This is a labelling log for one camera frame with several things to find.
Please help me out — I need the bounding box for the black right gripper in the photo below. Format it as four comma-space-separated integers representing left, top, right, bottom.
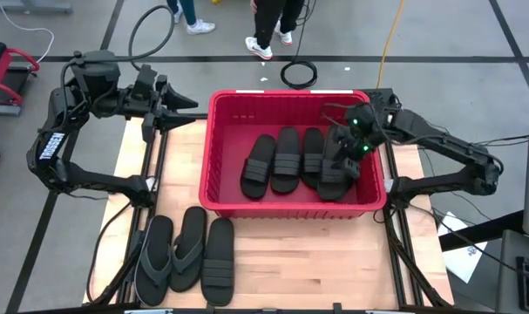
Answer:
332, 128, 381, 180

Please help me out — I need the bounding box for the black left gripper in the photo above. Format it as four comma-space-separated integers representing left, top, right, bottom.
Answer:
131, 74, 199, 144

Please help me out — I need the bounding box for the black textured-strap slide sandal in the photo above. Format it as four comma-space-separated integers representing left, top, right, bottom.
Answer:
316, 125, 356, 202
301, 127, 325, 189

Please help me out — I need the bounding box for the black three-band slide sandal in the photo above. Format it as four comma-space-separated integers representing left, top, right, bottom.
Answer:
270, 126, 302, 195
200, 217, 235, 307
240, 133, 277, 201

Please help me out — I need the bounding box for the black flip-flop sandal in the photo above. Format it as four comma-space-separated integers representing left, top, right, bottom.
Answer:
133, 215, 174, 307
168, 206, 207, 293

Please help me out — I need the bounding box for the red plastic bin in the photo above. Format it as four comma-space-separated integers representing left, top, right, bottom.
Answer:
198, 89, 388, 220

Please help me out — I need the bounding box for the black control box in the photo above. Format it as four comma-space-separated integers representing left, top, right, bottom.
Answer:
362, 88, 398, 115

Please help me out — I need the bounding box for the person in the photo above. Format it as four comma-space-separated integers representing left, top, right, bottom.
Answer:
166, 0, 216, 36
245, 0, 307, 61

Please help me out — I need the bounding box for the white paper sheet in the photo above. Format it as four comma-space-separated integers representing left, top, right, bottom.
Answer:
437, 211, 490, 284

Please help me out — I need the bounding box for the black metal beam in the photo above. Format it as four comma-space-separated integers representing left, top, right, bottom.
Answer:
437, 208, 526, 253

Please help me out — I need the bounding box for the grey stand base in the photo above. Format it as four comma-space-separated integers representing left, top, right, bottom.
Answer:
0, 0, 73, 14

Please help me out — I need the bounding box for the grey desk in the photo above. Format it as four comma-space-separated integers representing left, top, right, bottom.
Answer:
494, 229, 529, 314

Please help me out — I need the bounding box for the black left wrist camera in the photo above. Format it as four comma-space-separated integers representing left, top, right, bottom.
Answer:
132, 64, 159, 102

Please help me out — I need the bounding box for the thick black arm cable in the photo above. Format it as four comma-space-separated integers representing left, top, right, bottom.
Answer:
127, 3, 177, 72

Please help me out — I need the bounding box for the black metal table frame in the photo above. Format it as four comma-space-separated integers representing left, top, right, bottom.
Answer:
87, 89, 455, 314

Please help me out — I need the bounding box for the coiled black cable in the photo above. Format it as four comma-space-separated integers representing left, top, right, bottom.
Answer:
280, 0, 318, 91

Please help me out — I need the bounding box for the yellow cable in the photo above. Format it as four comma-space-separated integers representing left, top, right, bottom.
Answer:
376, 0, 405, 90

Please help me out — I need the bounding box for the white cable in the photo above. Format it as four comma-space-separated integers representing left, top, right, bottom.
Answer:
0, 0, 56, 62

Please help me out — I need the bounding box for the thin black cable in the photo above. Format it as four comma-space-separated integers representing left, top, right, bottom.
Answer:
85, 202, 134, 304

